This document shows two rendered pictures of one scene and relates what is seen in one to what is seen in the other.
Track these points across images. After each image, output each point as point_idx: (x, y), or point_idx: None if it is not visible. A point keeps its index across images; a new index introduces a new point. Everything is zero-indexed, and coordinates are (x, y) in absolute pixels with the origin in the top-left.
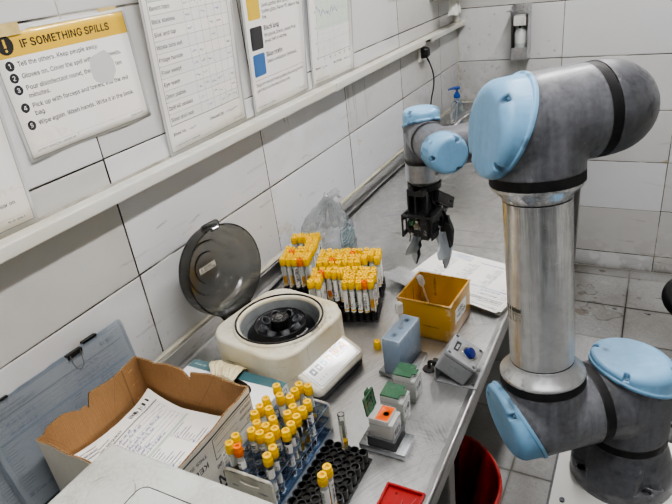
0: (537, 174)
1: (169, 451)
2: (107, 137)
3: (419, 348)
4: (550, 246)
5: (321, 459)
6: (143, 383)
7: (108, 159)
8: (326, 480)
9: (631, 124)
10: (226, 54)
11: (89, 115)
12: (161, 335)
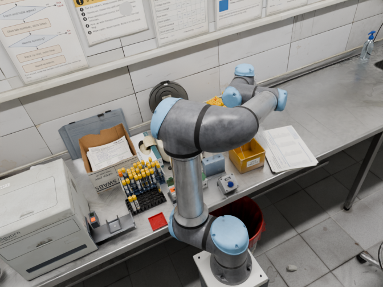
0: (165, 147)
1: (112, 161)
2: (125, 38)
3: (223, 169)
4: (176, 173)
5: (150, 191)
6: (124, 132)
7: (124, 47)
8: (130, 200)
9: (203, 146)
10: (199, 0)
11: (117, 29)
12: (142, 117)
